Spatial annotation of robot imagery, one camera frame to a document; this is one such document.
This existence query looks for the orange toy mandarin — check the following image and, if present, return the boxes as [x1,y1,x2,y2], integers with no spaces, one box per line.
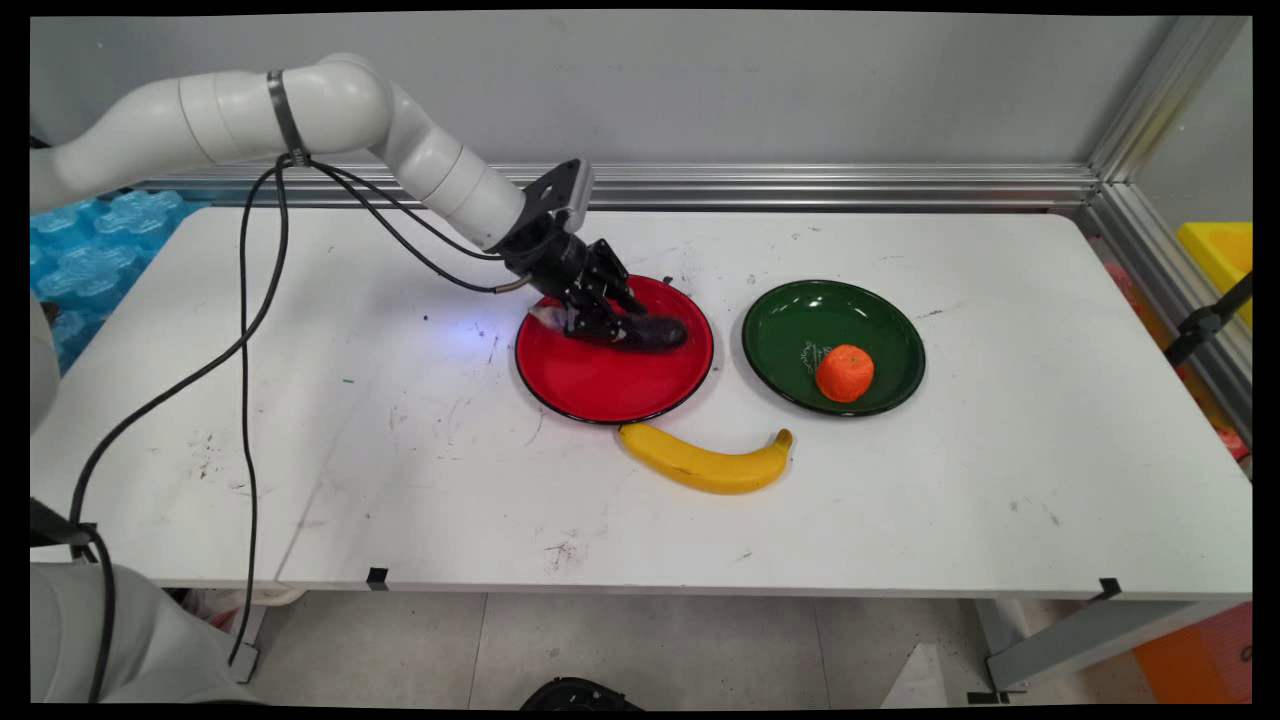
[814,343,876,405]

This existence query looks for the red round plate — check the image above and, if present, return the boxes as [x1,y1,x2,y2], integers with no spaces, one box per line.
[514,273,716,426]

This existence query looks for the dark purple toy eggplant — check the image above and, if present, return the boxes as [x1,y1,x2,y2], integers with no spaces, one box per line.
[528,304,690,354]

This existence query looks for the black cable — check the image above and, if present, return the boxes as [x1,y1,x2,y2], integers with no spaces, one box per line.
[65,155,533,706]
[227,155,507,669]

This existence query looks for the aluminium frame rail sloping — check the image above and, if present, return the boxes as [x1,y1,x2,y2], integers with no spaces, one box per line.
[1082,180,1253,446]

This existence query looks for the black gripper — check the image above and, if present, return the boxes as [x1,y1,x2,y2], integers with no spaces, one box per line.
[498,210,649,343]

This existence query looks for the yellow toy banana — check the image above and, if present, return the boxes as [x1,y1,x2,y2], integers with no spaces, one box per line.
[617,420,795,496]

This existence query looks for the grey table leg with foot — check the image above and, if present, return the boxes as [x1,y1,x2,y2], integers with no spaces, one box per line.
[968,597,1243,705]

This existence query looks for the aluminium frame rail horizontal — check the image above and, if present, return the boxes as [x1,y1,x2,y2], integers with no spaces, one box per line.
[138,162,1103,212]

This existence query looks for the black strap on arm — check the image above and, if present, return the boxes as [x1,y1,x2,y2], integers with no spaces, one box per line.
[265,69,311,168]

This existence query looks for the orange box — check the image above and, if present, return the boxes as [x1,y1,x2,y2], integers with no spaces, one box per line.
[1132,600,1253,705]

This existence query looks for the black round floor object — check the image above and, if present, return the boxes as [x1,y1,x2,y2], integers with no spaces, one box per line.
[518,676,643,712]

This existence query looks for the yellow plastic bin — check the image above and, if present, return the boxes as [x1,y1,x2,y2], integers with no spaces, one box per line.
[1176,221,1253,331]

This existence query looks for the black base mount bracket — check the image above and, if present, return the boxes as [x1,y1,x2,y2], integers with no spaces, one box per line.
[30,496,102,563]

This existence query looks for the green round plate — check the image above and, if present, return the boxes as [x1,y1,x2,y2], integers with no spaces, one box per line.
[741,278,928,419]

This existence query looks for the white table leg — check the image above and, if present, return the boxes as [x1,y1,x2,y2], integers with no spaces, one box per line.
[222,588,307,685]

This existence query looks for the silver black wrist camera box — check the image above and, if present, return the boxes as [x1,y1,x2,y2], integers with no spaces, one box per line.
[520,157,597,237]

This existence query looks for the aluminium frame post upright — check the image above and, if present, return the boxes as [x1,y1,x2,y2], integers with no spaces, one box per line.
[1088,15,1253,183]

